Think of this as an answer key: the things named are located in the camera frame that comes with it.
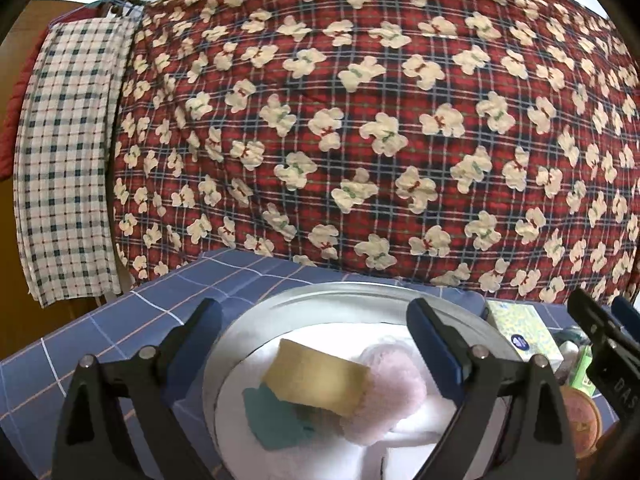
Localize round metal tin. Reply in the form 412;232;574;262
201;281;521;480

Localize green white checked cloth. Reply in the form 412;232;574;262
14;16;138;308

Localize green packet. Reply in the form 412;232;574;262
570;345;597;397

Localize red knitted cloth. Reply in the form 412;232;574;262
0;25;51;181

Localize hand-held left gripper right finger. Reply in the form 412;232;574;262
406;297;581;480

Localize yellow sponge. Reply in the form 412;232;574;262
262;338;372;418

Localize red plaid bear blanket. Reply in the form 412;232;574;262
107;0;640;306

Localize gold round lid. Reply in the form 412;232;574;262
559;385;606;461

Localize pink fluffy puff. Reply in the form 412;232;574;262
340;342;428;446

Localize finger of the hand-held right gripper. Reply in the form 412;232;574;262
612;296;640;341
567;287;640;421

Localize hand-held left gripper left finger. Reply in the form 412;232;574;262
52;297;223;480

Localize yellow dotted tissue pack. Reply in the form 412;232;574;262
486;300;565;367

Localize teal cloth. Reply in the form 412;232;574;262
242;385;316;452

